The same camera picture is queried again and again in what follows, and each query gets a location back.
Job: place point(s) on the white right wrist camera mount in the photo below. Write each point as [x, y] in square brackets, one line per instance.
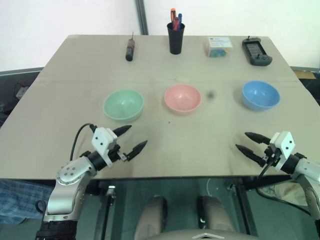
[285, 143]

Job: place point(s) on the black table frame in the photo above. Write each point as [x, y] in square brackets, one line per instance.
[243, 200]

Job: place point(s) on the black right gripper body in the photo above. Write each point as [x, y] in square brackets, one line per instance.
[271, 156]

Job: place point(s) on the green plastic bowl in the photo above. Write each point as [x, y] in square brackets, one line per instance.
[123, 106]

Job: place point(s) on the blue plastic bowl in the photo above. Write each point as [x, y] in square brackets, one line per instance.
[260, 96]

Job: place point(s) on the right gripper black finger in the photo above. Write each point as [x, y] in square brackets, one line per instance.
[251, 153]
[258, 138]

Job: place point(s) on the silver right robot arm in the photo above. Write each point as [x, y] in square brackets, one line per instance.
[310, 167]

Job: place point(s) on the grey robot torso edge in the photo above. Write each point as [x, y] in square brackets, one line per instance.
[200, 236]

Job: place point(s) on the grey metal pole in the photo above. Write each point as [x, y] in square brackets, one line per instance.
[142, 17]

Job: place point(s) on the blue plaid cloth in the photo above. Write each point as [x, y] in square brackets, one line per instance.
[22, 200]

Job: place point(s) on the black pen cup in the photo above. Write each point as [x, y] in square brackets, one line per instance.
[175, 40]

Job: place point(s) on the clear box of coloured clips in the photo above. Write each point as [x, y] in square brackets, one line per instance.
[218, 48]

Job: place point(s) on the black handheld controller device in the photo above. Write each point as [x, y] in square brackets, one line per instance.
[256, 52]

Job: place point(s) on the brown cardboard box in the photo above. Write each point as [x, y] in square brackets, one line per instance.
[305, 74]

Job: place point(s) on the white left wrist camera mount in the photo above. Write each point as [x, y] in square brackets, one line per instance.
[101, 140]

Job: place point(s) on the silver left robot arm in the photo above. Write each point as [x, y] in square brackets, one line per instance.
[67, 182]

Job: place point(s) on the small grey floor device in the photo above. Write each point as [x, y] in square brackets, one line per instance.
[22, 91]

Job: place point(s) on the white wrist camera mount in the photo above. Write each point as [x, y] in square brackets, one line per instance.
[285, 143]
[101, 140]

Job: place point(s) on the pink red plastic bowl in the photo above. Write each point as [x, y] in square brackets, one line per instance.
[182, 100]

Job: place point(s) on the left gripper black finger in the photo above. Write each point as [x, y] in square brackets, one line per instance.
[137, 150]
[123, 130]

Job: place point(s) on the orange capped pen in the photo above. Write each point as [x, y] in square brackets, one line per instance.
[173, 16]

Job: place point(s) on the red pen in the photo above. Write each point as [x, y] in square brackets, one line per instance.
[176, 23]

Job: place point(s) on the blue capped pen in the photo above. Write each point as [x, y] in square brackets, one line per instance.
[180, 17]

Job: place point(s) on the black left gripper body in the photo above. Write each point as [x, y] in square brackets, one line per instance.
[116, 153]

